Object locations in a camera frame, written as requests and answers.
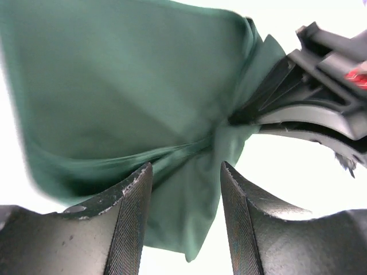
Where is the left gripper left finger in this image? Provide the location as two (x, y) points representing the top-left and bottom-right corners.
(1, 163), (153, 275)

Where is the dark green cloth napkin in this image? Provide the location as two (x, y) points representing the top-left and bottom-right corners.
(1, 1), (285, 261)

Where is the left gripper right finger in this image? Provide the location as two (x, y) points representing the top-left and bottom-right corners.
(221, 162), (366, 274)

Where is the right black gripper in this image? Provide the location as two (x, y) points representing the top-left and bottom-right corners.
(229, 23), (366, 167)

